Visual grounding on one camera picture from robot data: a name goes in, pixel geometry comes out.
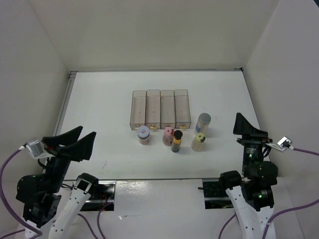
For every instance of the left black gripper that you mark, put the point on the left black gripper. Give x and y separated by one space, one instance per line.
78 151

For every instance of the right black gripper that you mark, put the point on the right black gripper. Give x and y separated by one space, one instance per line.
242 126

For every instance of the silver lid blue label jar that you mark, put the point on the silver lid blue label jar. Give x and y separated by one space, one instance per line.
203 122

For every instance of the yellow lid spice bottle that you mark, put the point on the yellow lid spice bottle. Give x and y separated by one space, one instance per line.
198 142

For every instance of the black cap gold bottle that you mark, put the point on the black cap gold bottle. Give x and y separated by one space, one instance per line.
176 141

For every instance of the pink lid spice bottle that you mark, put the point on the pink lid spice bottle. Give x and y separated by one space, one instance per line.
168 136

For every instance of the red label spice jar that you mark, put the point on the red label spice jar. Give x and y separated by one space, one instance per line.
143 134

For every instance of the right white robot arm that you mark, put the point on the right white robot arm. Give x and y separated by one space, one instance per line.
250 191

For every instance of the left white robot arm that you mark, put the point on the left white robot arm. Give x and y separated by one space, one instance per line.
43 216

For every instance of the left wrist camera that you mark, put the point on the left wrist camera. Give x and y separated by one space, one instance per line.
35 149

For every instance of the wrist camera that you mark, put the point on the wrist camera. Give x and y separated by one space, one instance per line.
35 149
282 145

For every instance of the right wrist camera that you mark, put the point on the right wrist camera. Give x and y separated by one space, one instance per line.
282 145

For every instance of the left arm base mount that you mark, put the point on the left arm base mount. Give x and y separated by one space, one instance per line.
99 196

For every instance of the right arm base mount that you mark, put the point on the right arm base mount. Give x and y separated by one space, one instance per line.
214 196

